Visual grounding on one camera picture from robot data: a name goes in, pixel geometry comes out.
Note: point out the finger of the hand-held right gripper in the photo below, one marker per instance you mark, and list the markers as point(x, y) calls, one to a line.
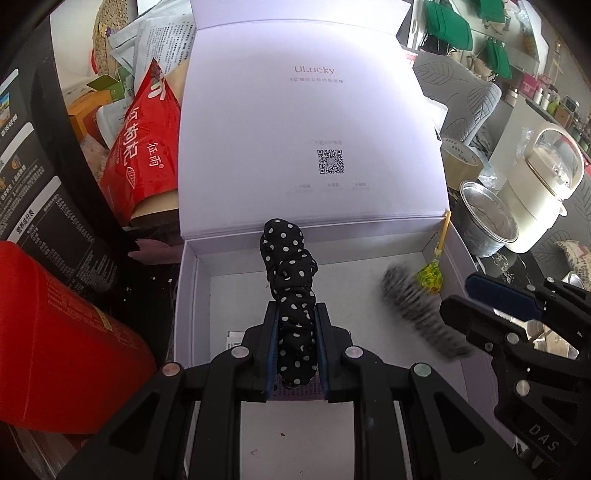
point(480, 327)
point(501, 290)

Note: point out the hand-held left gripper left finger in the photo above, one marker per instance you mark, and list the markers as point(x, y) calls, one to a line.
point(274, 360)

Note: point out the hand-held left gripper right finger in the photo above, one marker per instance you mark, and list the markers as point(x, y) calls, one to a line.
point(322, 364)

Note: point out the black polka dot scrunchie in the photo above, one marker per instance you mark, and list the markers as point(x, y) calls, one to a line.
point(291, 300)

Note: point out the gingham scrunchie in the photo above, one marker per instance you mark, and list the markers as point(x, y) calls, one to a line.
point(415, 309)

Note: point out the lavender gift box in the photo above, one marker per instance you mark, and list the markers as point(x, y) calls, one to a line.
point(300, 115)

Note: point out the metal bowl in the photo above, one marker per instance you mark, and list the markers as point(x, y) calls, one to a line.
point(485, 230)

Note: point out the floral cushion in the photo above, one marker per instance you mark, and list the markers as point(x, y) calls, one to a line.
point(577, 254)

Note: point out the white electric kettle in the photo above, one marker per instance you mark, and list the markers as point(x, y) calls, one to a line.
point(531, 203)

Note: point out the brown tape roll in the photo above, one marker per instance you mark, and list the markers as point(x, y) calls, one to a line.
point(455, 170)

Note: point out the row of shelf bottles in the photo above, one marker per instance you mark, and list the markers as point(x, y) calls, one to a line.
point(554, 101)

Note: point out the red canister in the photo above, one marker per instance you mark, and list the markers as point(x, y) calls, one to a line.
point(69, 332)

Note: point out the green tote bag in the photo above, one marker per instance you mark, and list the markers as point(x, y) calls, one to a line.
point(490, 9)
point(497, 60)
point(448, 27)

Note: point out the red snack bag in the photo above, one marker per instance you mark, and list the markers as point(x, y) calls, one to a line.
point(143, 152)

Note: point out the black printed pouch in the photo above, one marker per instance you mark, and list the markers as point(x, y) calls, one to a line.
point(46, 194)

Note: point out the orange carton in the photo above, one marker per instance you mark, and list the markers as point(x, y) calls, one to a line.
point(90, 115)

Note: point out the small green carton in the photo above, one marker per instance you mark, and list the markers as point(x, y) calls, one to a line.
point(104, 83)

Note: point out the pile of paper pouches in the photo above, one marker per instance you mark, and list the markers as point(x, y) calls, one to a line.
point(157, 41)

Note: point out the woven straw basket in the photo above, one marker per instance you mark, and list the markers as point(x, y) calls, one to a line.
point(108, 41)

